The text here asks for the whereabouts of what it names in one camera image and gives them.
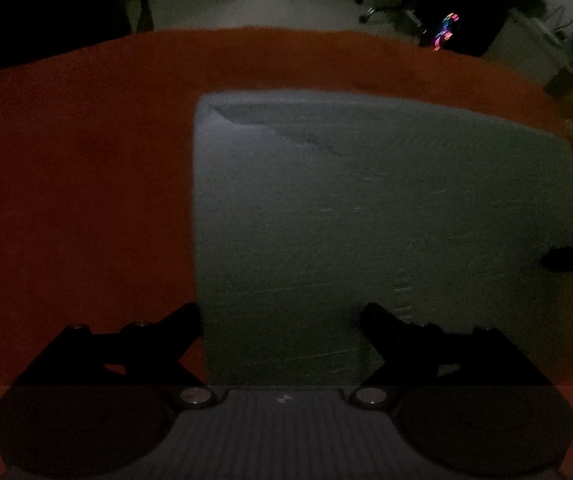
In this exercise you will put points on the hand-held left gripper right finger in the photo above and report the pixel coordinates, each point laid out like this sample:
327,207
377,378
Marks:
375,316

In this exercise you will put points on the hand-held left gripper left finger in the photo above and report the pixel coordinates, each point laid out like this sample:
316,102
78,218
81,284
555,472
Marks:
186,319

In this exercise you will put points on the orange desktop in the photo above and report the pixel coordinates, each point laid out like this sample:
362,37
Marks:
81,185

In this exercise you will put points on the white cabinet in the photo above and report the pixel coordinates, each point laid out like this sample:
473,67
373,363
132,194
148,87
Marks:
531,45

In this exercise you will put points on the computer case with coloured lights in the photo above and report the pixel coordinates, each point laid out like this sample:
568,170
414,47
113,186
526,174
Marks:
447,32

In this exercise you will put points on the dark furniture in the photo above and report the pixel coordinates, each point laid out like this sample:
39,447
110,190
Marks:
41,0

